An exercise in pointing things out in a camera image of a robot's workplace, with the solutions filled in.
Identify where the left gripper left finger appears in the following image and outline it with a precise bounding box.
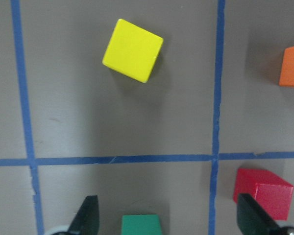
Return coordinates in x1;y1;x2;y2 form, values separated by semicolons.
67;195;99;235

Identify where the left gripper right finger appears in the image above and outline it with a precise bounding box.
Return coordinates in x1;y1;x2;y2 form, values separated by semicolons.
237;193;281;235

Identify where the red block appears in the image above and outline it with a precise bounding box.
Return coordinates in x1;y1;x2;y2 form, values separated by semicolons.
233;168;294;221

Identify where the green block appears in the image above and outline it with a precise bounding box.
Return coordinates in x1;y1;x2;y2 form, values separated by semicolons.
121;214;162;235

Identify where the orange block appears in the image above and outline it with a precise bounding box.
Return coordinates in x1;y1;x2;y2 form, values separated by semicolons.
279;47;294;87

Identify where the yellow block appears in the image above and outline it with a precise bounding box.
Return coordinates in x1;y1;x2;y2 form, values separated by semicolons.
102;19;164;83

